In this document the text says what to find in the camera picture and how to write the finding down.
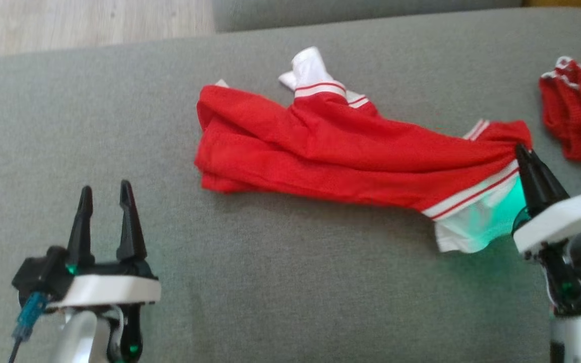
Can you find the yellow sofa back cushion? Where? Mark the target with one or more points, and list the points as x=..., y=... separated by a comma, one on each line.
x=573, y=4

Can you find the red shirt with white sleeves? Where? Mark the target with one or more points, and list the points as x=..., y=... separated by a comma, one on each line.
x=321, y=146

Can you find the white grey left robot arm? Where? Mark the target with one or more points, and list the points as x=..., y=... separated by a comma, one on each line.
x=78, y=338

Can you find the large grey sofa ottoman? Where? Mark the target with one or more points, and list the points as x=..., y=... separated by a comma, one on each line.
x=270, y=252

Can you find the red shorts with white stripe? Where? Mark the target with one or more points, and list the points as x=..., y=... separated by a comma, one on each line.
x=578, y=116

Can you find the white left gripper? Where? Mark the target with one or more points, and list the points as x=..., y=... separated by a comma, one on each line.
x=109, y=290

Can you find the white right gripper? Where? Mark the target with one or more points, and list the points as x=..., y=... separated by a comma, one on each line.
x=568, y=219

